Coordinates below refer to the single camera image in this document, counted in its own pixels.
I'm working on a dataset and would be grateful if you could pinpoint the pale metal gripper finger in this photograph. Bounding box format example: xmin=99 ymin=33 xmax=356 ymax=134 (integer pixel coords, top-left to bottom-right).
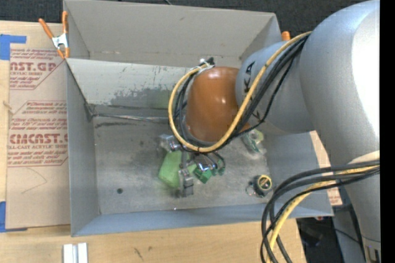
xmin=158 ymin=133 xmax=181 ymax=152
xmin=178 ymin=167 xmax=195 ymax=198

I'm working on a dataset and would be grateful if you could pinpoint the green sponge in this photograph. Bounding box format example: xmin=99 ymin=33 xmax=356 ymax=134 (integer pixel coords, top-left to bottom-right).
xmin=158 ymin=150 xmax=189 ymax=189

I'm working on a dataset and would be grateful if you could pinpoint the grey metal bin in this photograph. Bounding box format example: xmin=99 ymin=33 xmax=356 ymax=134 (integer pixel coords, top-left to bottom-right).
xmin=62 ymin=0 xmax=335 ymax=238

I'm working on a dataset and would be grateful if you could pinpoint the black and yellow tape measure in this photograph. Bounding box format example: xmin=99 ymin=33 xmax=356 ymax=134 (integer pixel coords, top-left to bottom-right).
xmin=246 ymin=174 xmax=273 ymax=197

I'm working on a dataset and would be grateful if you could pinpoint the brown cardboard board red print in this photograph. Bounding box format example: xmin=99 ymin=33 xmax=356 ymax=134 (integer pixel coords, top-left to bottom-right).
xmin=0 ymin=20 xmax=72 ymax=232

